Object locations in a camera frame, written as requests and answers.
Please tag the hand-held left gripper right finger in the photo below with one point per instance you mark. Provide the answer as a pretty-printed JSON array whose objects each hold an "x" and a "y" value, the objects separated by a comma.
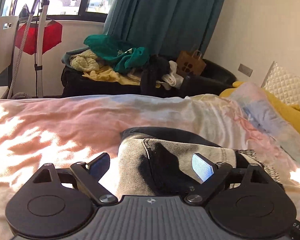
[{"x": 202, "y": 167}]

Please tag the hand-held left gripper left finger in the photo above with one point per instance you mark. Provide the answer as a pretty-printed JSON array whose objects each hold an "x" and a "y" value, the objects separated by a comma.
[{"x": 98, "y": 166}]

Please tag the grey jeans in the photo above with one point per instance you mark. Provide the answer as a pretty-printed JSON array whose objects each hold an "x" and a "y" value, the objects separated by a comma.
[{"x": 135, "y": 165}]

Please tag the bed with pastel duvet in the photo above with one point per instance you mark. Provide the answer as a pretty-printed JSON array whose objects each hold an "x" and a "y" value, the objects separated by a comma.
[{"x": 65, "y": 120}]

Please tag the pastel tie-dye pillow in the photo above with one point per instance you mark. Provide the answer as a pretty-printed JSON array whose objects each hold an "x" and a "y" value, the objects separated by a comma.
[{"x": 260, "y": 112}]

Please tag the black suitcase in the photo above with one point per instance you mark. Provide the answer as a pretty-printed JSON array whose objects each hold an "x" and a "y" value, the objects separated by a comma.
[{"x": 210, "y": 80}]

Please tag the yellow towel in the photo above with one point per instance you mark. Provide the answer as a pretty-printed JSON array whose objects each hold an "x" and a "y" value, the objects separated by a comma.
[{"x": 107, "y": 76}]

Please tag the white garment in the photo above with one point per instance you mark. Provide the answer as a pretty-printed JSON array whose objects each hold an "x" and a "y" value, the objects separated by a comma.
[{"x": 172, "y": 78}]

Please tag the yellow pillow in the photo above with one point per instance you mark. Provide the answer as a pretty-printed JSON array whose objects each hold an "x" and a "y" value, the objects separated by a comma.
[{"x": 282, "y": 110}]

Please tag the brown paper bag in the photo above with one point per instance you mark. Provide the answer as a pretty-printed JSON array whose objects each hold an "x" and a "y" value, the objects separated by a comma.
[{"x": 190, "y": 66}]

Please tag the pale yellow knit garment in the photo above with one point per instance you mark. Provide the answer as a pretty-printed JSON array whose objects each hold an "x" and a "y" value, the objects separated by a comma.
[{"x": 83, "y": 61}]

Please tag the black fluffy garment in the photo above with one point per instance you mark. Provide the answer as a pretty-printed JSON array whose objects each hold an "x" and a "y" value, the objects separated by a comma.
[{"x": 153, "y": 72}]

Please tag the green garment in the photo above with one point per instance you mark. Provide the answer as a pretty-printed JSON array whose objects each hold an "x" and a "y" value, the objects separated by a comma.
[{"x": 112, "y": 50}]

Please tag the white quilted pillow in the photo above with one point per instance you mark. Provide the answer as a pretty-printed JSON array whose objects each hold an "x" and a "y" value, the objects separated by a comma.
[{"x": 287, "y": 85}]

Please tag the garment steamer stand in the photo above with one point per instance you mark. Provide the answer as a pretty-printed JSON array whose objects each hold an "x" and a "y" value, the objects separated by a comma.
[{"x": 41, "y": 42}]

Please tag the red hanging garment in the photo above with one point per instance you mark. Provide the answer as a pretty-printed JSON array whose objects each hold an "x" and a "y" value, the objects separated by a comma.
[{"x": 50, "y": 36}]

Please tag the white and black chair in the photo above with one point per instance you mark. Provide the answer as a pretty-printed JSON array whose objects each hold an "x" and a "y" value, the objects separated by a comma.
[{"x": 3, "y": 45}]

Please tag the wall socket plate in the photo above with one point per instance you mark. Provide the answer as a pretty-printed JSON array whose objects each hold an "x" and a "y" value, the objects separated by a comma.
[{"x": 245, "y": 70}]

